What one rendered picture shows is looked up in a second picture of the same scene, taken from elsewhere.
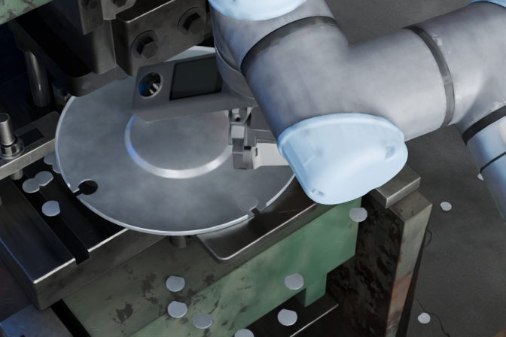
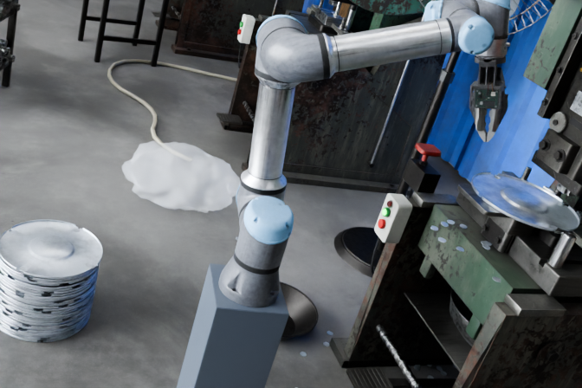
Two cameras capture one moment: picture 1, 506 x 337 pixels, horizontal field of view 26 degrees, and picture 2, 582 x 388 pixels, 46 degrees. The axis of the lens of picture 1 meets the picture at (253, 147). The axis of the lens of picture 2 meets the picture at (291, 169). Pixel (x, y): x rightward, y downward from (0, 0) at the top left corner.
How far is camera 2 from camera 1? 181 cm
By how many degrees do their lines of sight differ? 79
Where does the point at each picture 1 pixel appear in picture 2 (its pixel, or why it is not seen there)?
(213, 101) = not seen: hidden behind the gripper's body
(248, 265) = (471, 247)
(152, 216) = (481, 181)
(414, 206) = (504, 309)
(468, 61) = (460, 12)
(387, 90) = (450, 5)
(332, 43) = (468, 3)
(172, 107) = not seen: hidden behind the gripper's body
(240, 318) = (454, 277)
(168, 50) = (547, 158)
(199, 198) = (489, 190)
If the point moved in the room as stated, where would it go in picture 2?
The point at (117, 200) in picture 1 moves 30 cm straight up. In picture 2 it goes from (489, 178) to (534, 77)
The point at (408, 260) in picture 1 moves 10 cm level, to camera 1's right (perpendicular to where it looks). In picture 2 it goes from (482, 340) to (480, 365)
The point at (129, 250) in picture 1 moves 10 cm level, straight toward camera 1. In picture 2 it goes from (480, 218) to (445, 208)
